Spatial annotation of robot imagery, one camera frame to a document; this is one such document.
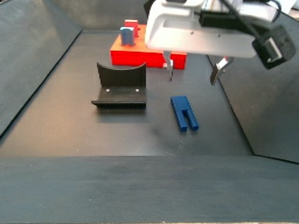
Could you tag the light blue notched block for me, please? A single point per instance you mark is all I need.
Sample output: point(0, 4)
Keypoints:
point(126, 36)

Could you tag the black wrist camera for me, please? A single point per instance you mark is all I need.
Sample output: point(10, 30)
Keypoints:
point(272, 43)

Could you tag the red rectangular block peg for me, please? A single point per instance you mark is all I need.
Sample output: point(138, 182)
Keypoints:
point(132, 23)

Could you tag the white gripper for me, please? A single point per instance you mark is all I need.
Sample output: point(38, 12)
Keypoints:
point(173, 31)

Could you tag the red shape-sorter base block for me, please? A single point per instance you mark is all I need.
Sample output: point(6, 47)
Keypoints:
point(125, 55)

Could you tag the dark blue forked object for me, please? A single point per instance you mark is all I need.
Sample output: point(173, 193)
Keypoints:
point(183, 113)

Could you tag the black curved fixture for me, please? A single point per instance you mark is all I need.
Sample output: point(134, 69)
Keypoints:
point(121, 87)

